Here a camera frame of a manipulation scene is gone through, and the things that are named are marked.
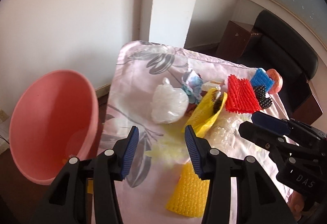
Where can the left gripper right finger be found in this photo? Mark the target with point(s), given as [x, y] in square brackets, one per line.
[258, 199]

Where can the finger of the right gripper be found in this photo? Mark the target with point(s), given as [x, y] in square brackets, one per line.
[270, 123]
[263, 138]

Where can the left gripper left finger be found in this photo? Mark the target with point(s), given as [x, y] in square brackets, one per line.
[65, 200]

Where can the black foam fruit net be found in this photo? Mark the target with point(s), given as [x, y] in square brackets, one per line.
[260, 94]

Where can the clear bubble wrap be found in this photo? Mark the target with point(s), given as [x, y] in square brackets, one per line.
[222, 134]

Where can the red foam fruit net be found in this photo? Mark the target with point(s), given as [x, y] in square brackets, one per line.
[241, 97]

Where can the blue foam fruit net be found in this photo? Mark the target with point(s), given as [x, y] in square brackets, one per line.
[261, 78]

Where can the yellow foam fruit net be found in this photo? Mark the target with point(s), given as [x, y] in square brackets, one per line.
[190, 194]

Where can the yellow plastic bag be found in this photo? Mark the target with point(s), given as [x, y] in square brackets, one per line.
[207, 112]

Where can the floral red paper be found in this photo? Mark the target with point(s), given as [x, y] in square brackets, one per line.
[192, 86]

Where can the white plastic bag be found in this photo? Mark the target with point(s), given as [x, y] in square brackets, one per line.
[168, 104]

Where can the person's right hand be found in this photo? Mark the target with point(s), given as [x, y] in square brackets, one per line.
[296, 204]

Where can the black leather chair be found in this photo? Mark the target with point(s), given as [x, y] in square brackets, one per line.
[283, 49]

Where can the pink plastic basin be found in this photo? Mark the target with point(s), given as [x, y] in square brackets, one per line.
[56, 118]

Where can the dark wooden cabinet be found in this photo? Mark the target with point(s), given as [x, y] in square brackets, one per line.
[236, 38]

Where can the pink floral tablecloth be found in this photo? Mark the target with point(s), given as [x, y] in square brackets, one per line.
[161, 161]

